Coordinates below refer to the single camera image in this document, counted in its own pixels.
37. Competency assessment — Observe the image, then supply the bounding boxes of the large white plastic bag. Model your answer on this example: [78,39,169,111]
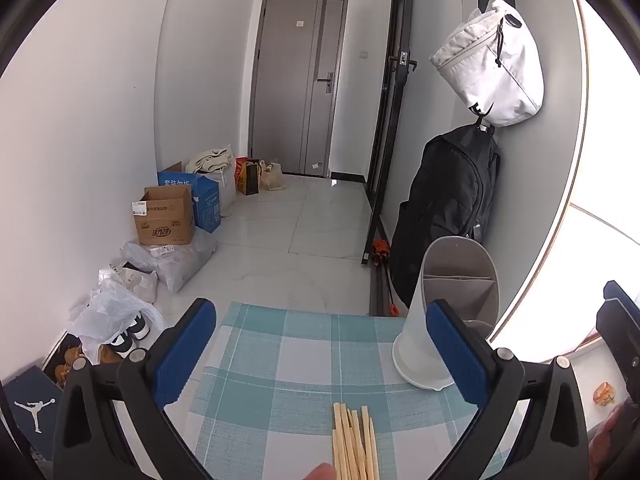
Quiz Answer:
[67,280,166,366]

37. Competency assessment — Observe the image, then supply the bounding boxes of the brown shoes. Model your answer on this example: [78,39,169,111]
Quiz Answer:
[55,345,88,386]

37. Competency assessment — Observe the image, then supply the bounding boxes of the person's left hand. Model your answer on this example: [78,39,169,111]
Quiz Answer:
[304,461,337,480]

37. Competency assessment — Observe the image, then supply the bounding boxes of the bundle of wooden chopsticks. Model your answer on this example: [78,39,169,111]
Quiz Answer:
[331,402,381,480]

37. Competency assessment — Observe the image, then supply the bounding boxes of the white plastic utensil holder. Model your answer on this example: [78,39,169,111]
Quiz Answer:
[392,236,501,391]

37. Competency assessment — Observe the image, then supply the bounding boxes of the grey door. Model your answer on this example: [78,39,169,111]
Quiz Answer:
[250,0,349,177]

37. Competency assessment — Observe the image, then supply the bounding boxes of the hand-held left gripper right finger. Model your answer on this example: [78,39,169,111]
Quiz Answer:
[425,299,591,480]

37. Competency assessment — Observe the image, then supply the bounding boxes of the black and white sneakers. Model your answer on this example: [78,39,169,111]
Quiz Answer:
[107,315,151,361]

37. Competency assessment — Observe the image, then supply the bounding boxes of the grey plastic mailing bag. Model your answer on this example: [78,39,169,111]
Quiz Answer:
[120,232,218,293]

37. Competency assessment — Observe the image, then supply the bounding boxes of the black metal door frame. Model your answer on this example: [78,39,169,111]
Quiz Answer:
[360,0,418,266]

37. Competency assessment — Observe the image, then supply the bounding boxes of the black paper bag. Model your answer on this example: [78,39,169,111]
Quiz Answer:
[242,159,262,196]

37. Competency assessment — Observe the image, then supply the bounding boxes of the beige plastic bag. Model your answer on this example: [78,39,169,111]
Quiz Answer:
[260,161,286,192]

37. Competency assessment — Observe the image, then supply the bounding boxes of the person's right hand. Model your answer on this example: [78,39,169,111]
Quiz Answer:
[589,397,640,480]

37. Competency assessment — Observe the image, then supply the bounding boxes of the small white plastic bag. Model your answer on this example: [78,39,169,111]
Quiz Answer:
[97,265,158,303]

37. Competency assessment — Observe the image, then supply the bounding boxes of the brown cardboard box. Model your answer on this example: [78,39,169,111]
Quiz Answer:
[132,185,196,246]

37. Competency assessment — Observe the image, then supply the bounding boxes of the blue cardboard box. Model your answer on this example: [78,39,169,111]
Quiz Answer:
[157,161,222,233]

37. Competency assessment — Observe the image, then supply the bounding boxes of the black backpack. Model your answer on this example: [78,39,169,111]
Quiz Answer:
[389,122,502,308]

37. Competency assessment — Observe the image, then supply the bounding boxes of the cream canvas tote bag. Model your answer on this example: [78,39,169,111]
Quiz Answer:
[187,145,236,176]

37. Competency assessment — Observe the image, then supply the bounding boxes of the teal plaid tablecloth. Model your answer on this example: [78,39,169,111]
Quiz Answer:
[165,301,501,480]

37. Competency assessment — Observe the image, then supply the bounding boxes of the white fabric bag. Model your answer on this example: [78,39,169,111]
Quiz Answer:
[429,0,545,128]

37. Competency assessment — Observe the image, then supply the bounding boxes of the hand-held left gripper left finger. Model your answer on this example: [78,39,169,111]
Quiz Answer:
[52,298,218,480]

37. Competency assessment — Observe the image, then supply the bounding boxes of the navy shoe box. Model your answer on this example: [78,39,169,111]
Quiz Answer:
[0,365,66,461]

